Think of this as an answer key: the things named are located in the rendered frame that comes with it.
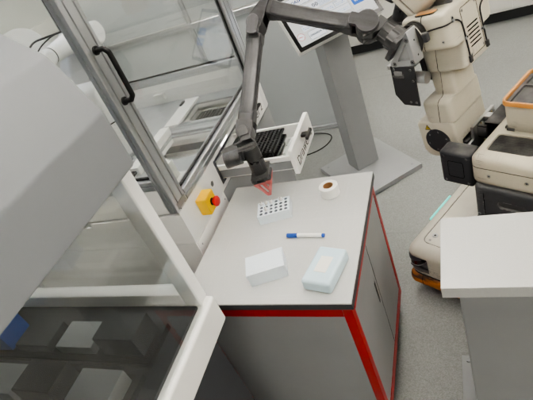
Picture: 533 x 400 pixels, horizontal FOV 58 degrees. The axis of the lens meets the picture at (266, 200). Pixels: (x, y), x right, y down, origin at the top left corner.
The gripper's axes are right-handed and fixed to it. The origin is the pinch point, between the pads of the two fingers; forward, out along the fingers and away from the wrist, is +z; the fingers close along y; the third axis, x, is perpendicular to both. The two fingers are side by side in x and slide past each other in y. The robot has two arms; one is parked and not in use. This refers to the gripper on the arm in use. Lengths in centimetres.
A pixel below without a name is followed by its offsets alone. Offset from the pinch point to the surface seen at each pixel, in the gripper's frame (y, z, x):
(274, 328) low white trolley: 41.9, 24.1, -5.2
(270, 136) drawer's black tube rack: -33.2, -3.8, 0.1
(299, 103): -196, 59, -7
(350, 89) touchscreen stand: -122, 27, 34
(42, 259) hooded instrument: 82, -52, -19
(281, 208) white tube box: 3.5, 6.6, 2.7
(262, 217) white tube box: 5.4, 6.7, -5.0
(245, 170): -18.8, -0.2, -11.0
